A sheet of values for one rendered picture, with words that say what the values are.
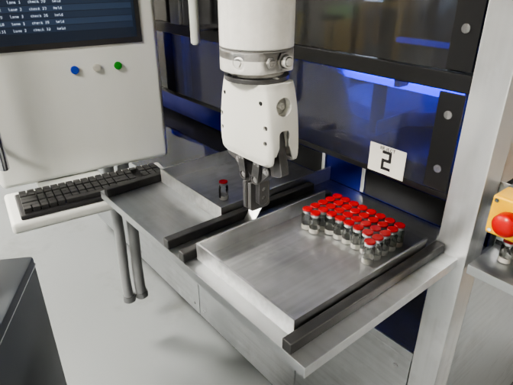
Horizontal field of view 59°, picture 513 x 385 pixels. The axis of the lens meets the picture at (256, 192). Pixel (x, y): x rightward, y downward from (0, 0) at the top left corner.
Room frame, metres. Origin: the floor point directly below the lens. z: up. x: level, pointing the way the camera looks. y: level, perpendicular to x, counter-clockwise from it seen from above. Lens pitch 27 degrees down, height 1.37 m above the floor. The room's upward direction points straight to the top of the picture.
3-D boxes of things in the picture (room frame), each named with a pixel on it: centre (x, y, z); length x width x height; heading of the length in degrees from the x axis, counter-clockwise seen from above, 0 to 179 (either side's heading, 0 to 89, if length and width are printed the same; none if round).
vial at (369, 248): (0.68, -0.20, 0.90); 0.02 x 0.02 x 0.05
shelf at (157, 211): (0.86, -0.03, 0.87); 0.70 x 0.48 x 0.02; 40
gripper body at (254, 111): (0.53, 0.00, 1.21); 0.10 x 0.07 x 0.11; 40
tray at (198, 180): (1.04, 0.03, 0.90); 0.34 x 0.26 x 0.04; 130
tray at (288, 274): (0.70, -0.10, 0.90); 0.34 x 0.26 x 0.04; 129
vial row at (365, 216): (0.79, -0.21, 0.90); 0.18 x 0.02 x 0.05; 39
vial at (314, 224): (0.79, -0.12, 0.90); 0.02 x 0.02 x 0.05
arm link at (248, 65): (0.53, 0.00, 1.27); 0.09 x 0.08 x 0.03; 40
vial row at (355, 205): (0.80, -0.22, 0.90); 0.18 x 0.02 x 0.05; 39
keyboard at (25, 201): (1.13, 0.45, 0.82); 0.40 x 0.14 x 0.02; 122
